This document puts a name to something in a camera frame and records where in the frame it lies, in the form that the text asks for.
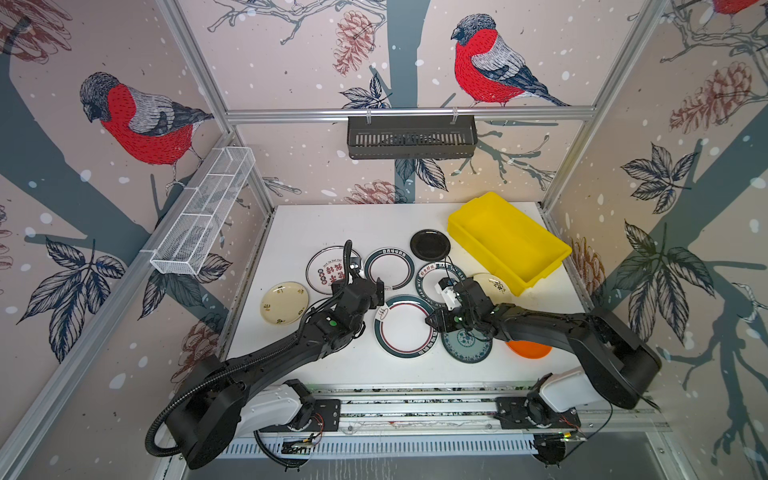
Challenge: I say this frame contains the cream plate dark motif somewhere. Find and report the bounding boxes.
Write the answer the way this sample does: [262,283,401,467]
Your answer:
[472,273,515,305]

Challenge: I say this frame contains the white plate dark green rim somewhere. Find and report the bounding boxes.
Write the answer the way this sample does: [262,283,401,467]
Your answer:
[415,261,466,308]

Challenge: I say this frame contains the large white green-rim plate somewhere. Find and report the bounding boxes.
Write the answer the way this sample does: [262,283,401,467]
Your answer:
[374,295,439,359]

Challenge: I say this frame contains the white plate green band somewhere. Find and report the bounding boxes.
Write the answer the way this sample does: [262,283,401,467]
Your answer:
[364,247,415,290]

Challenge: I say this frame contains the yellow plastic bin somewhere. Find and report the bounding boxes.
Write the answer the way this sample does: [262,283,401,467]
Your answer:
[447,192,572,296]

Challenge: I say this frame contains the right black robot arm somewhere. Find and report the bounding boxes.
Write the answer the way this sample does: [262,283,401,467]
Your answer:
[425,279,662,409]

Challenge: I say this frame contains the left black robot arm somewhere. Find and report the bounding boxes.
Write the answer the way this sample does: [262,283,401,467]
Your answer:
[144,240,384,469]

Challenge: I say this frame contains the teal patterned plate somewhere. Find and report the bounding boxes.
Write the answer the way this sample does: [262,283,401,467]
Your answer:
[441,329,493,364]

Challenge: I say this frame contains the white plate red characters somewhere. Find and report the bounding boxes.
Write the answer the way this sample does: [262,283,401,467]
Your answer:
[305,245,345,295]

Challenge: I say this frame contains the cream yellow small plate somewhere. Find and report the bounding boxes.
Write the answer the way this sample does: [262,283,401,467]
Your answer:
[260,281,309,325]

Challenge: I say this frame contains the orange plate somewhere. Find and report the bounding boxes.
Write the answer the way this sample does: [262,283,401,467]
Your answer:
[506,341,552,360]

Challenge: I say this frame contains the black round plate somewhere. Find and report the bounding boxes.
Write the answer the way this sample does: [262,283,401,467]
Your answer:
[409,229,451,262]

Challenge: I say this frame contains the black hanging basket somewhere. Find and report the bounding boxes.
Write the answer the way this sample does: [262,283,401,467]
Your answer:
[347,115,478,160]

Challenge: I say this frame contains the horizontal aluminium bar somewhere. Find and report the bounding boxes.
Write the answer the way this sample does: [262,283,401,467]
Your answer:
[225,106,596,125]

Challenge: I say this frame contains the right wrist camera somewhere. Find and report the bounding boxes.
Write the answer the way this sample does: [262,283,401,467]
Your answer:
[436,277,461,310]

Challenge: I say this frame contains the aluminium rail base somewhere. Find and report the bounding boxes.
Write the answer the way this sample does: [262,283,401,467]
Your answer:
[217,388,671,461]

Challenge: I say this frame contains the white wire mesh basket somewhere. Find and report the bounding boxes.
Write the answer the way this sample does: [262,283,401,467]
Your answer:
[150,146,255,276]

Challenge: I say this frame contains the aluminium corner post right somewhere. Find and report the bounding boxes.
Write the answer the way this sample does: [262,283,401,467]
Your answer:
[540,0,668,214]

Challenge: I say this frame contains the aluminium corner post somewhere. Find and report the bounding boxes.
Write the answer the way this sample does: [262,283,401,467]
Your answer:
[540,0,668,214]
[157,0,276,219]

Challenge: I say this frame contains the aluminium corner post left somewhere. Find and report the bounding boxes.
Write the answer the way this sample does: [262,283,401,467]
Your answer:
[157,0,276,219]

